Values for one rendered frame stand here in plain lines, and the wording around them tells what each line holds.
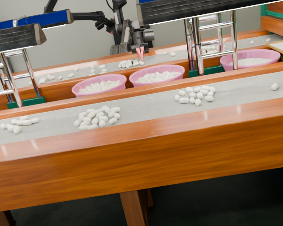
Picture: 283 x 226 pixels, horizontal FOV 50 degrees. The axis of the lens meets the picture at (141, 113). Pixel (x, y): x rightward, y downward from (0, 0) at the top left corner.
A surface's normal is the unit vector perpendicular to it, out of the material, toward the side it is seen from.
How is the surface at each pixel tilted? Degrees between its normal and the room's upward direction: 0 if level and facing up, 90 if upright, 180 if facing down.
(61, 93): 90
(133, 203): 90
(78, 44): 90
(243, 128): 90
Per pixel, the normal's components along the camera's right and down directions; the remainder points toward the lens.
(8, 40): -0.07, -0.14
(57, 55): 0.02, 0.40
